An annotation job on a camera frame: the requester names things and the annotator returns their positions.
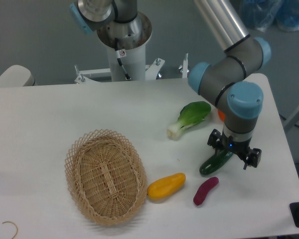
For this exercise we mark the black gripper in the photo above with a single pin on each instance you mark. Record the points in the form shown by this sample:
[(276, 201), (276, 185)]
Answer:
[(250, 156)]

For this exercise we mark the dark green cucumber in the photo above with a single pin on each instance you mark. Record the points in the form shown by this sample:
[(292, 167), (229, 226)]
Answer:
[(215, 162)]

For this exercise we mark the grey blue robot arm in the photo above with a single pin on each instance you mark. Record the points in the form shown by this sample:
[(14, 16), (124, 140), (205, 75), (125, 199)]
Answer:
[(223, 84)]

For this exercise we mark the orange fruit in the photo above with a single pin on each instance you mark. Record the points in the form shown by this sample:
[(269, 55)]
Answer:
[(221, 115)]

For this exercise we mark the green bok choy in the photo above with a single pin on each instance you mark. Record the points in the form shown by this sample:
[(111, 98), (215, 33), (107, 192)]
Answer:
[(192, 114)]

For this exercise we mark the purple sweet potato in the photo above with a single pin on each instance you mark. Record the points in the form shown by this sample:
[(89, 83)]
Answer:
[(204, 189)]

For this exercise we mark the yellow squash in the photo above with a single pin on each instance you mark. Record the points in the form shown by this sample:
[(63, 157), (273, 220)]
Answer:
[(165, 187)]

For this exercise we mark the woven wicker basket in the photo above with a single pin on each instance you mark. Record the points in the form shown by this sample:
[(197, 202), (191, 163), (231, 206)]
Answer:
[(105, 177)]

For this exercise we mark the blue plastic bag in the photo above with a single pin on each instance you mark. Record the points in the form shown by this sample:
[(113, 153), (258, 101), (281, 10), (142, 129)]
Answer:
[(261, 14)]

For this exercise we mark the white chair back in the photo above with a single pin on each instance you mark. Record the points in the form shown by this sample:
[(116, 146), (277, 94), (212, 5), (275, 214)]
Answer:
[(17, 76)]

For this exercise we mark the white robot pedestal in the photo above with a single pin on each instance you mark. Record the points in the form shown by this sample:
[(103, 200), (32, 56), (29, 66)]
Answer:
[(125, 44)]

